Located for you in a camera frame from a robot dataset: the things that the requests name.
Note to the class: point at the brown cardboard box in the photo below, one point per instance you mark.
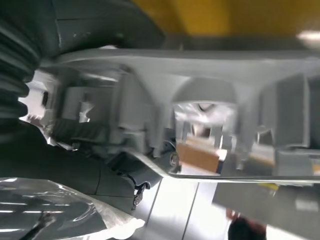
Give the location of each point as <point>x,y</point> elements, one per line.
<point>197,157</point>

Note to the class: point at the person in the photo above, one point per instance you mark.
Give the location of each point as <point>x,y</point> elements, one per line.
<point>247,230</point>

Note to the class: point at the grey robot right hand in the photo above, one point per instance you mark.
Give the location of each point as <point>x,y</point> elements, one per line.
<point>100,23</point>

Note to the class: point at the yellow tape rectangle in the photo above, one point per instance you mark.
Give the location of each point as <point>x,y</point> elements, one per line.
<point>225,16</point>

